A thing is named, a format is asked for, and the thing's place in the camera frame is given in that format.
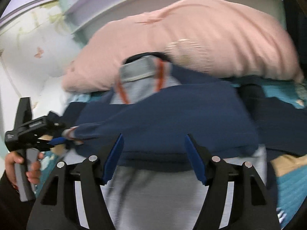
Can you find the person's left hand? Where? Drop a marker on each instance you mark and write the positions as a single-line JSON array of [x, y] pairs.
[[33, 175]]

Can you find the grey navy sweatshirt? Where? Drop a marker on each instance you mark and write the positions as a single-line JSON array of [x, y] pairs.
[[154, 105]]

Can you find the person's left forearm black sleeve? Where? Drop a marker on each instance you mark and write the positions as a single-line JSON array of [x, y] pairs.
[[14, 212]]

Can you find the beige trousers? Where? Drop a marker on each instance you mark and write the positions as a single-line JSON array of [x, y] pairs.
[[287, 163]]

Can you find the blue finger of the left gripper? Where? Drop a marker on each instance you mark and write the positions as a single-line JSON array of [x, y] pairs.
[[57, 141]]

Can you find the teal quilted bedspread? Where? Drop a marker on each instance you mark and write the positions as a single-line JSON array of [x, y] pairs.
[[290, 187]]

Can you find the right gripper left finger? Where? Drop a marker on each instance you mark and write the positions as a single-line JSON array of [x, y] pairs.
[[56, 205]]

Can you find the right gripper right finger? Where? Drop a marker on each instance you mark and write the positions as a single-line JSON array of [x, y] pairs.
[[252, 207]]

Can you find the dark denim jacket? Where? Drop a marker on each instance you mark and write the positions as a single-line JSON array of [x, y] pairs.
[[281, 126]]

